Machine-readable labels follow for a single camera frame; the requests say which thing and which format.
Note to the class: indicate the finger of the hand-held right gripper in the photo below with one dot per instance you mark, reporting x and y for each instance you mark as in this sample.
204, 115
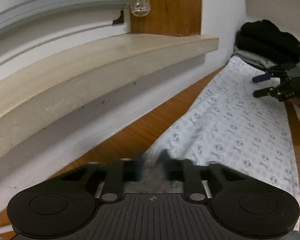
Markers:
261, 78
267, 92

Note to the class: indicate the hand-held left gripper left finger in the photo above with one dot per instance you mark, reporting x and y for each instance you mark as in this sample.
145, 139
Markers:
139, 165

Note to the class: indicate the wooden window frame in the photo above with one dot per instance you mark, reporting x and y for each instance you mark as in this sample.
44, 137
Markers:
175, 5

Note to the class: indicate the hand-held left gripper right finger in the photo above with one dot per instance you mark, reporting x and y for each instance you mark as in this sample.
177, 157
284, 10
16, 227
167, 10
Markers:
165, 163

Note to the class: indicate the black folded garment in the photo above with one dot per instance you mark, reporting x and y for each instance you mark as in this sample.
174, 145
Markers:
252, 47

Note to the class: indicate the grey folded garment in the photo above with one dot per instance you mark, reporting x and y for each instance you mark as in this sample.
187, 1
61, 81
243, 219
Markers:
250, 58

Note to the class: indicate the white patterned shirt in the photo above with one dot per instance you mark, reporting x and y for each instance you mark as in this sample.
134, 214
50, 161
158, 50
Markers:
227, 130

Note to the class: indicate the black knitted sweater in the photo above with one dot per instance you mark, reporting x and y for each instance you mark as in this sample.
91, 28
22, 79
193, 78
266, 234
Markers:
265, 32

